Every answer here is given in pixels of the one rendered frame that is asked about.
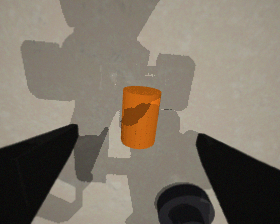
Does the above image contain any orange knob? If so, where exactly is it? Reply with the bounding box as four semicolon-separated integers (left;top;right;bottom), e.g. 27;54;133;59
121;86;162;149

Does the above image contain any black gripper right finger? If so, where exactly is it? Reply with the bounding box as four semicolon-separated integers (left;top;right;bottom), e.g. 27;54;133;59
196;133;280;224

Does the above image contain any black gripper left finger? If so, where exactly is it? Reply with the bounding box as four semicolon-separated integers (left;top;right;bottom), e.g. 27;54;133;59
0;124;79;224

